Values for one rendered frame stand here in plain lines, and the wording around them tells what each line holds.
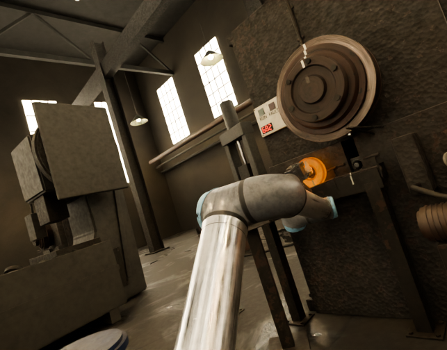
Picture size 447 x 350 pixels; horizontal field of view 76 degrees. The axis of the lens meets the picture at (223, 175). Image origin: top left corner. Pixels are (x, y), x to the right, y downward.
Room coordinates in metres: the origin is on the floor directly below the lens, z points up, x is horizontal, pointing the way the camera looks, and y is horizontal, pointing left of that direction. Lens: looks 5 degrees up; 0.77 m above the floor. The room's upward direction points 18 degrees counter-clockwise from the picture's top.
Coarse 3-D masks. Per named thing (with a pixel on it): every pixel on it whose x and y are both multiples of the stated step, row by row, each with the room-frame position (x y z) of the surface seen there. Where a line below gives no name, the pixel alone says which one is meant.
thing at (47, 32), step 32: (0, 0) 7.07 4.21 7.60; (32, 0) 7.37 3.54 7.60; (64, 0) 7.70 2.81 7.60; (96, 0) 8.05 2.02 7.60; (128, 0) 8.43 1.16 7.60; (0, 32) 6.96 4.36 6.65; (32, 32) 8.48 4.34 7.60; (64, 32) 8.91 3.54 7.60; (96, 32) 9.37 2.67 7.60; (160, 32) 10.45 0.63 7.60; (128, 64) 11.89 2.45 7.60
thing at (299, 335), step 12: (252, 228) 1.37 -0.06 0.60; (252, 240) 1.44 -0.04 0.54; (252, 252) 1.44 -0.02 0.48; (264, 252) 1.45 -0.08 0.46; (264, 264) 1.43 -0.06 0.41; (264, 276) 1.44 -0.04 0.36; (264, 288) 1.44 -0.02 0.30; (276, 288) 1.45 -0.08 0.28; (276, 300) 1.43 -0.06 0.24; (276, 312) 1.44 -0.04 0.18; (276, 324) 1.44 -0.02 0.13; (288, 336) 1.43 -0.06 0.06; (300, 336) 1.50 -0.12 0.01; (276, 348) 1.47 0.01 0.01; (288, 348) 1.43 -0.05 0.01; (300, 348) 1.40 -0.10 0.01
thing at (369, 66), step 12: (324, 36) 1.23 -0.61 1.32; (336, 36) 1.19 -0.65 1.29; (300, 48) 1.31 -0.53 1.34; (348, 48) 1.18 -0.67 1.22; (360, 48) 1.15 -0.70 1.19; (288, 60) 1.36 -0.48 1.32; (372, 60) 1.13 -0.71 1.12; (372, 72) 1.14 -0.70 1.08; (372, 84) 1.15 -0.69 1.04; (372, 96) 1.16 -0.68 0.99; (360, 108) 1.20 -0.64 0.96; (288, 120) 1.43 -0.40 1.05; (360, 120) 1.21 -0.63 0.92; (300, 132) 1.40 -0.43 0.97; (336, 132) 1.29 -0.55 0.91; (348, 132) 1.26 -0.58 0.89
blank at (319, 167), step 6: (312, 162) 1.43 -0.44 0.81; (318, 162) 1.41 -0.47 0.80; (318, 168) 1.42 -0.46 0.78; (324, 168) 1.41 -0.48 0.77; (318, 174) 1.42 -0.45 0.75; (324, 174) 1.41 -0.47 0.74; (306, 180) 1.47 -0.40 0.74; (312, 180) 1.45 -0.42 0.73; (318, 180) 1.43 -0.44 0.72; (324, 180) 1.43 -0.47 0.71; (312, 186) 1.46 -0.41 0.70
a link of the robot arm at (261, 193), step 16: (256, 176) 0.72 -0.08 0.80; (272, 176) 0.71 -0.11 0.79; (288, 176) 0.73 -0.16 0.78; (256, 192) 0.68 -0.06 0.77; (272, 192) 0.68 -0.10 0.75; (288, 192) 0.70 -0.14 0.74; (304, 192) 0.74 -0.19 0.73; (256, 208) 0.69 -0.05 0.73; (272, 208) 0.69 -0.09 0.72; (288, 208) 0.71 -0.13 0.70; (304, 208) 0.83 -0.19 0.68; (320, 208) 0.99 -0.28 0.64
